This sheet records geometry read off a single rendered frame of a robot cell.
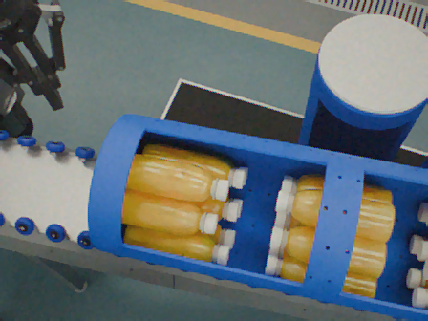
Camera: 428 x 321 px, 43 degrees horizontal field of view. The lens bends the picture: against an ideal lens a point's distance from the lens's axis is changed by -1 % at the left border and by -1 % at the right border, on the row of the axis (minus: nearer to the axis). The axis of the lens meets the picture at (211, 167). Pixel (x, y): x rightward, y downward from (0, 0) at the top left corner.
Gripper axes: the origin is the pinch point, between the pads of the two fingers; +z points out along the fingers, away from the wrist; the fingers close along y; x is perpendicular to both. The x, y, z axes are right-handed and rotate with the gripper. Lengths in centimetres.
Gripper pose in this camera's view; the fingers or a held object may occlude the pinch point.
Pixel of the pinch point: (48, 88)
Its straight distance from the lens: 77.9
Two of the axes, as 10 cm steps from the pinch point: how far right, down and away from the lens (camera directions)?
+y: 9.3, -3.6, 0.9
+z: 0.7, 4.1, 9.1
